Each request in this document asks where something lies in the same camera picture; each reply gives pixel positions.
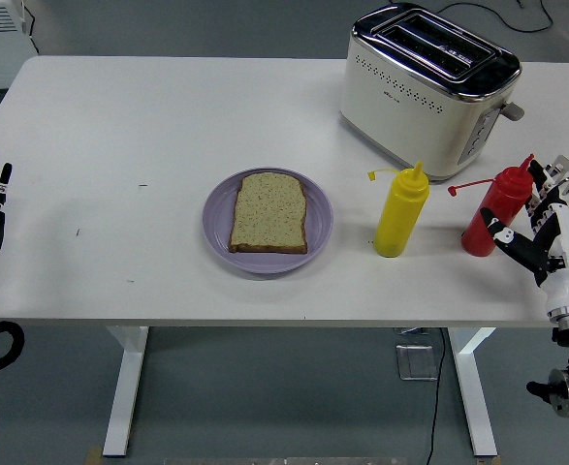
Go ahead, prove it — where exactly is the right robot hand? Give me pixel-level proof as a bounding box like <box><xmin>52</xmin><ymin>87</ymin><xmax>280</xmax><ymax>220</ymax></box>
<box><xmin>480</xmin><ymin>159</ymin><xmax>569</xmax><ymax>316</ymax></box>

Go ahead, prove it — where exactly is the red squeeze bottle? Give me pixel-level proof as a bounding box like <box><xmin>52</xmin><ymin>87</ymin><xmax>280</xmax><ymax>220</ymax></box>
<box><xmin>447</xmin><ymin>154</ymin><xmax>536</xmax><ymax>258</ymax></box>

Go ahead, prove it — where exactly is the bread slice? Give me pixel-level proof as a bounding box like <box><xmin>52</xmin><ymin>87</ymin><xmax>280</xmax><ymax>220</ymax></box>
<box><xmin>228</xmin><ymin>171</ymin><xmax>309</xmax><ymax>255</ymax></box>

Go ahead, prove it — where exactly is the white table leg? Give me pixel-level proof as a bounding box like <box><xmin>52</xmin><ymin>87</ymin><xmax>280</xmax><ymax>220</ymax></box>
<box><xmin>102</xmin><ymin>326</ymin><xmax>149</xmax><ymax>457</ymax></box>
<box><xmin>447</xmin><ymin>327</ymin><xmax>499</xmax><ymax>457</ymax></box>

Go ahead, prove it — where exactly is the clear plastic box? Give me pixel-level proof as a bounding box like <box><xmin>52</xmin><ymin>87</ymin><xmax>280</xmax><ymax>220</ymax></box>
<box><xmin>395</xmin><ymin>343</ymin><xmax>439</xmax><ymax>382</ymax></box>

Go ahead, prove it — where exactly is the yellow squeeze bottle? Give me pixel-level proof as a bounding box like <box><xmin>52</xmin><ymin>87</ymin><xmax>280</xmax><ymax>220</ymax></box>
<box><xmin>366</xmin><ymin>161</ymin><xmax>430</xmax><ymax>259</ymax></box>

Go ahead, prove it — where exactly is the purple plate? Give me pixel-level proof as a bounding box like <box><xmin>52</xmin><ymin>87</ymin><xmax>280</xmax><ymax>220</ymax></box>
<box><xmin>202</xmin><ymin>167</ymin><xmax>334</xmax><ymax>275</ymax></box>

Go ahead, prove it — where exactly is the cream and chrome toaster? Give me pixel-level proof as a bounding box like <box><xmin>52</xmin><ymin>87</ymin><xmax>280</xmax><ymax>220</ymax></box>
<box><xmin>338</xmin><ymin>2</ymin><xmax>525</xmax><ymax>183</ymax></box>

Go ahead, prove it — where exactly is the black floor cable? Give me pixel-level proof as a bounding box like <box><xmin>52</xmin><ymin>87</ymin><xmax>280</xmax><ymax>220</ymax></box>
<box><xmin>426</xmin><ymin>327</ymin><xmax>448</xmax><ymax>465</ymax></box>

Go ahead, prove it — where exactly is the black heater cable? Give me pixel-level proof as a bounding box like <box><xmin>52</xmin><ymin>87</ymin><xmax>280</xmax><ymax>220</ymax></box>
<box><xmin>20</xmin><ymin>8</ymin><xmax>41</xmax><ymax>55</ymax></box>

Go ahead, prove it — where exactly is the black toaster cable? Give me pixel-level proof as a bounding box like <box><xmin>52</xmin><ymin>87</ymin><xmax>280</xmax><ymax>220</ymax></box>
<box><xmin>433</xmin><ymin>0</ymin><xmax>554</xmax><ymax>33</ymax></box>

